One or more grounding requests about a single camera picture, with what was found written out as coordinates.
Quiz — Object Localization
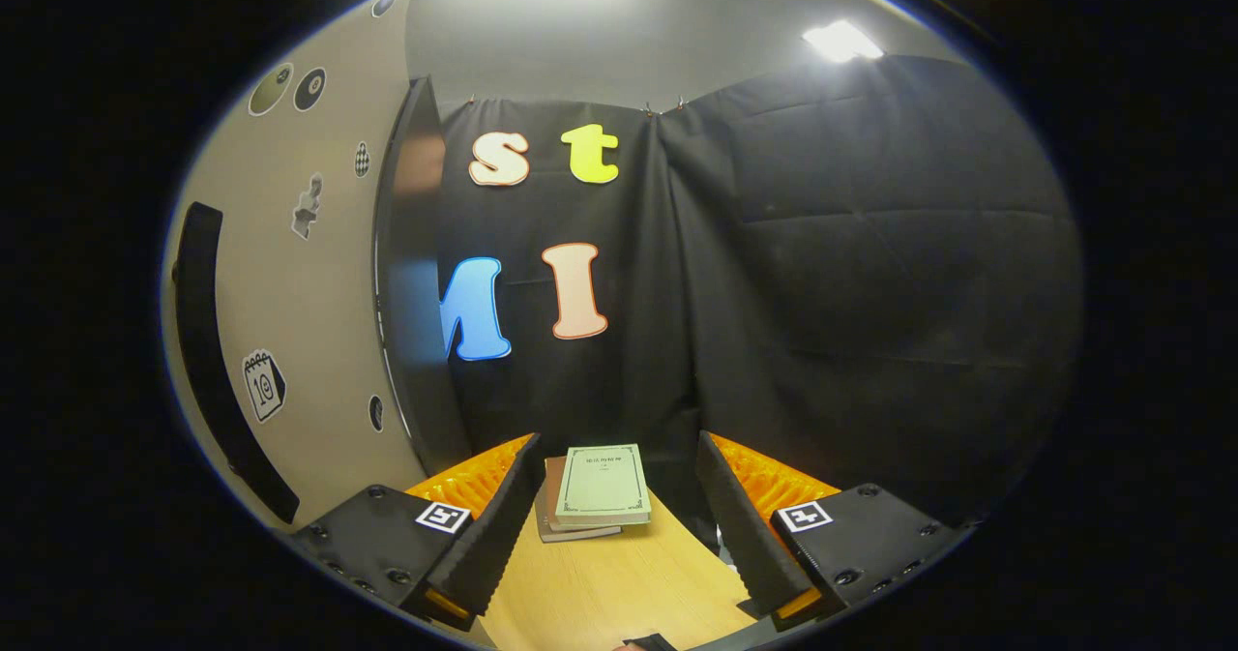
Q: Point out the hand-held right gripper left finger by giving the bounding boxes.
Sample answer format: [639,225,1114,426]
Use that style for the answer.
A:
[287,431,541,633]

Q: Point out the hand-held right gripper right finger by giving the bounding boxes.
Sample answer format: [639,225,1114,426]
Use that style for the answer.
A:
[694,430,968,633]

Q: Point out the grey cabinet door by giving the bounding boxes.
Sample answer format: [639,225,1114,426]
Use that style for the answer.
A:
[160,0,431,531]

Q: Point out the black cabinet door handle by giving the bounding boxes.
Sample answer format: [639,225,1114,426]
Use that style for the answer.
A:
[172,202,301,524]

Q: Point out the brown book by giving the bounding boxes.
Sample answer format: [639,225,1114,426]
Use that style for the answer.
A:
[542,455,625,535]

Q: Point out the green book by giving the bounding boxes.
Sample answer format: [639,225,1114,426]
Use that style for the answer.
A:
[554,443,653,527]

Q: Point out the black backdrop cloth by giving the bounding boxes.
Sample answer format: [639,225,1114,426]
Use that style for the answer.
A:
[430,51,1084,536]

